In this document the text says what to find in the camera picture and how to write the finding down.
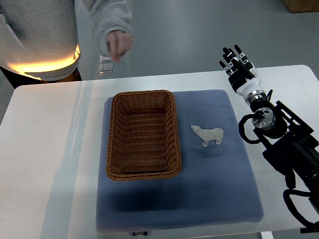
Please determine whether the person's bare hand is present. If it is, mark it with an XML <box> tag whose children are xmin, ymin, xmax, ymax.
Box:
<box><xmin>107</xmin><ymin>30</ymin><xmax>135</xmax><ymax>63</ymax></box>

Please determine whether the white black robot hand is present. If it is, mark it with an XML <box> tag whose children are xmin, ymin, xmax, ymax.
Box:
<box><xmin>219</xmin><ymin>45</ymin><xmax>267</xmax><ymax>105</ymax></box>

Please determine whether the white bear figurine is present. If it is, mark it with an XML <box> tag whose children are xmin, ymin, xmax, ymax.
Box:
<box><xmin>191</xmin><ymin>125</ymin><xmax>224</xmax><ymax>147</ymax></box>

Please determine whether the grey fleece sleeve forearm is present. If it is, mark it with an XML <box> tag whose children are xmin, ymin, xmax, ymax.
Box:
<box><xmin>83</xmin><ymin>0</ymin><xmax>133</xmax><ymax>57</ymax></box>

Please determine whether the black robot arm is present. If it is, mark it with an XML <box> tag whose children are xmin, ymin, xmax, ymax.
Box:
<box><xmin>238</xmin><ymin>90</ymin><xmax>319</xmax><ymax>234</ymax></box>

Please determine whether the brown wicker basket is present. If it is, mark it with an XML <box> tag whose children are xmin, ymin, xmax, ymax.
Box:
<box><xmin>106</xmin><ymin>90</ymin><xmax>182</xmax><ymax>181</ymax></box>

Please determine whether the metal floor socket plate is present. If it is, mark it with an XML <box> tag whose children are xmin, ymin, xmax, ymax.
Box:
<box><xmin>100</xmin><ymin>55</ymin><xmax>112</xmax><ymax>62</ymax></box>

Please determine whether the person's grey sweater torso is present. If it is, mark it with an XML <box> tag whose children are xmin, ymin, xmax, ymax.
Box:
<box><xmin>0</xmin><ymin>0</ymin><xmax>80</xmax><ymax>81</ymax></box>

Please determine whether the brown cardboard box corner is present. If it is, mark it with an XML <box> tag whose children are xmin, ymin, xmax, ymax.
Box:
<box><xmin>282</xmin><ymin>0</ymin><xmax>319</xmax><ymax>13</ymax></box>

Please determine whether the blue fabric mat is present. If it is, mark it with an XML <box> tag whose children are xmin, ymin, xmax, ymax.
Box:
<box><xmin>96</xmin><ymin>90</ymin><xmax>264</xmax><ymax>233</ymax></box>

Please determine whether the black table control panel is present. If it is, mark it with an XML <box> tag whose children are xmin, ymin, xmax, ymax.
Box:
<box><xmin>300</xmin><ymin>228</ymin><xmax>319</xmax><ymax>234</ymax></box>

